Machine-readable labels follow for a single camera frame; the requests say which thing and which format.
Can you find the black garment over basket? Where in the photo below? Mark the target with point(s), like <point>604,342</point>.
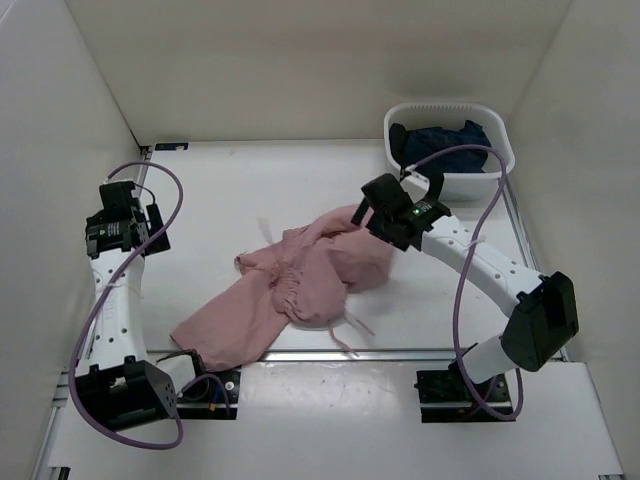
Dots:
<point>398,136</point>

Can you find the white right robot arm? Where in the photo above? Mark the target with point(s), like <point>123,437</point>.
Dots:
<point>541,310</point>

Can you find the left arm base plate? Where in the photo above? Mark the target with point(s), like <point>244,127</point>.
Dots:
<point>202,394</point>

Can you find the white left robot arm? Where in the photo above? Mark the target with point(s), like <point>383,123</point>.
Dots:
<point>115,381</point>

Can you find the white plastic basket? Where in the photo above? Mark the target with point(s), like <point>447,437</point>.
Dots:
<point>469,175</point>

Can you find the pink trousers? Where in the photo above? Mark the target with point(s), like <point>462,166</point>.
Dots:
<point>304,279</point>

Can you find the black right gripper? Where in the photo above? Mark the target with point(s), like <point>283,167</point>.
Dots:
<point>377,231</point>

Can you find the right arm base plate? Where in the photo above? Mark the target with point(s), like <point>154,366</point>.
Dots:
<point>445,398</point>

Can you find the white front cover board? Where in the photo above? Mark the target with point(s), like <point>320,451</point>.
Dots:
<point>362,421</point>

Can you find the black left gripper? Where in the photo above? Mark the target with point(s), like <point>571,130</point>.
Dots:
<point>153,218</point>

